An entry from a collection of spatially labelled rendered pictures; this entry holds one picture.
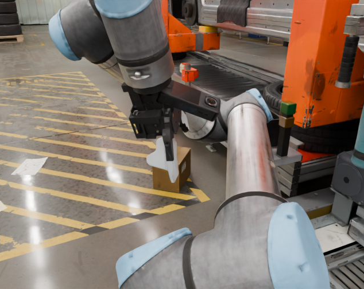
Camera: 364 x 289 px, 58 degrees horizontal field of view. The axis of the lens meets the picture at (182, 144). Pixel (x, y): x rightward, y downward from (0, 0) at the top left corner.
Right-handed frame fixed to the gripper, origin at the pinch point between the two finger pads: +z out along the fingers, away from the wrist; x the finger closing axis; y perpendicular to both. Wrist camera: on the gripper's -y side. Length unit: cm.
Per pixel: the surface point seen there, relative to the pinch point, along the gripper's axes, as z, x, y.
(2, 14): 153, -591, 544
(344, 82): 13, -42, -40
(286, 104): 24, -48, -24
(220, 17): 64, -223, 20
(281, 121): 31, -47, -22
